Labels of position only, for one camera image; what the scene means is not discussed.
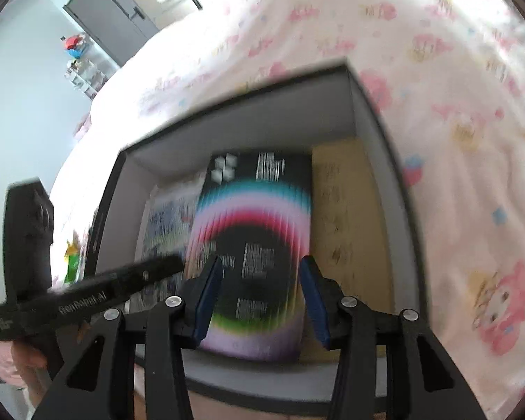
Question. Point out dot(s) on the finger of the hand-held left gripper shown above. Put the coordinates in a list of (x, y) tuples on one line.
[(151, 273)]

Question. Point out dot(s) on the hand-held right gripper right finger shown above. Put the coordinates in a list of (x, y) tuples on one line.
[(315, 304)]

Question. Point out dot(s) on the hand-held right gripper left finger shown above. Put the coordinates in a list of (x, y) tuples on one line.
[(210, 299)]

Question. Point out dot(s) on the cartoon print packet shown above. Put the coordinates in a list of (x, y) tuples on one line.
[(166, 223)]

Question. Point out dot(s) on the black rainbow print box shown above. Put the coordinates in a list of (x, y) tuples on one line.
[(253, 210)]

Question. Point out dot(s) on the black storage box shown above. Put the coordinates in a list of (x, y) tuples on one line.
[(245, 118)]

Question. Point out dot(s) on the person's left forearm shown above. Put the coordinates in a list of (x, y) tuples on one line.
[(0, 361)]

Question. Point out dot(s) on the person's left hand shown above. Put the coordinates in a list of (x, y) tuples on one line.
[(28, 358)]

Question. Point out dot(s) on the yellow wrapper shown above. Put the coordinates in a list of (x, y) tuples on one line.
[(73, 247)]

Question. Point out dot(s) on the green wrapper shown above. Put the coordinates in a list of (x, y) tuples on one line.
[(73, 269)]

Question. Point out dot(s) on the flat tan box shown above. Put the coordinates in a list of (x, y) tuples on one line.
[(345, 210)]

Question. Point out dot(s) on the pink plush cloth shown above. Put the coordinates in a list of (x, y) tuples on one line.
[(82, 127)]

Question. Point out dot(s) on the white storage rack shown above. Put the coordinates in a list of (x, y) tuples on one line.
[(89, 76)]

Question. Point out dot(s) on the colourful toy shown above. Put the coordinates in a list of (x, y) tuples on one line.
[(75, 46)]

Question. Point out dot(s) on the grey wardrobe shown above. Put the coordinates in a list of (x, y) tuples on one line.
[(109, 13)]

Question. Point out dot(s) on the pink cartoon printed blanket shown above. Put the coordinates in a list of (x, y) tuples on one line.
[(463, 96)]

